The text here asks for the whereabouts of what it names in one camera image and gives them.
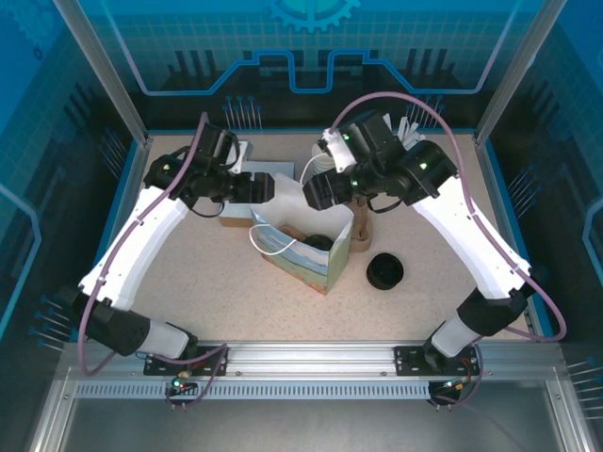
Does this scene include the green paper gift bag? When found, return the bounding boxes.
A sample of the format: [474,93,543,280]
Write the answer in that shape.
[248,157,354,297]

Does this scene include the stack of paper cups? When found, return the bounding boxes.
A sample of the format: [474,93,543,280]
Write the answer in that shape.
[310,143,334,179]

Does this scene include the white napkin stack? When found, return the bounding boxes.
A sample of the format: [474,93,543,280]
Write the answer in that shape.
[220,160,297,220]

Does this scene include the stack of cardboard cup carriers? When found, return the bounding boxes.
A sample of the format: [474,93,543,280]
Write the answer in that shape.
[348,197,374,254]

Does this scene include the stack of black lids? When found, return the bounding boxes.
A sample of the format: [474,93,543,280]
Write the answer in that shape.
[366,252,407,291]

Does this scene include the blue printed backdrop panel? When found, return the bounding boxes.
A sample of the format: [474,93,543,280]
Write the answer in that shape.
[54,0,552,131]

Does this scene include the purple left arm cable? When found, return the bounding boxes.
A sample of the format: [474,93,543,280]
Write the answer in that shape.
[79,111,211,378]

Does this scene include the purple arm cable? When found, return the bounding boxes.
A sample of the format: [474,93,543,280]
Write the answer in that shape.
[79,111,211,378]
[328,91,568,344]

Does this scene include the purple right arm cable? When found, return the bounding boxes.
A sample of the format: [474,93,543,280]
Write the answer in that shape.
[328,91,568,344]

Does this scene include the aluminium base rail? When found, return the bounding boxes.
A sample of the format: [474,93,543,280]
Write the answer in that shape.
[60,339,562,379]

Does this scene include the aluminium frame post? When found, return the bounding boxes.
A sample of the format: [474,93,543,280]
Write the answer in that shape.
[473,0,566,147]
[52,0,155,150]

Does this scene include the black left mount plate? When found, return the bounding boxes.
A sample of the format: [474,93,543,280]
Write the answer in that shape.
[143,346,231,378]

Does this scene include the black mount plate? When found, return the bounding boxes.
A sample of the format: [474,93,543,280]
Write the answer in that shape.
[143,346,231,378]
[393,346,481,377]

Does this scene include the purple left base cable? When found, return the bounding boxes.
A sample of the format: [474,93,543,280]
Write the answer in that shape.
[155,350,231,411]

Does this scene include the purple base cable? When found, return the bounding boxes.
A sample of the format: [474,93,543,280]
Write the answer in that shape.
[431,343,486,411]
[155,350,231,411]

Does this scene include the black right mount plate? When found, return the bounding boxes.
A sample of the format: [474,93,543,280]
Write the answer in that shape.
[393,346,481,377]

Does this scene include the grey slotted cable duct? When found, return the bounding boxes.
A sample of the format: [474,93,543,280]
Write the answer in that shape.
[74,379,432,400]

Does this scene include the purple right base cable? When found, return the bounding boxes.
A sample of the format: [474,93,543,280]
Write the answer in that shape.
[431,343,486,411]

